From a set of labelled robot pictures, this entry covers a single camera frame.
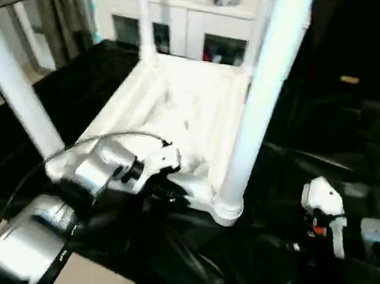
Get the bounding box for black tall cabinet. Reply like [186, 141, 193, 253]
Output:
[296, 0, 380, 105]

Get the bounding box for grey curtain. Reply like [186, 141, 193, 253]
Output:
[12, 0, 101, 67]

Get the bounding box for white plastic table top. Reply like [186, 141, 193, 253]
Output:
[40, 41, 263, 229]

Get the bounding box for black plastic mat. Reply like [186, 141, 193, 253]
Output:
[0, 22, 380, 284]

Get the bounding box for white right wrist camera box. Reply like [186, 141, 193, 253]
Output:
[293, 174, 355, 260]

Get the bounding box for small yellow label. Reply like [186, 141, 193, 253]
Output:
[339, 74, 361, 86]

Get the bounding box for white plastic table leg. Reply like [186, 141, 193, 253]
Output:
[244, 0, 276, 80]
[120, 0, 167, 68]
[209, 0, 316, 229]
[0, 1, 85, 165]

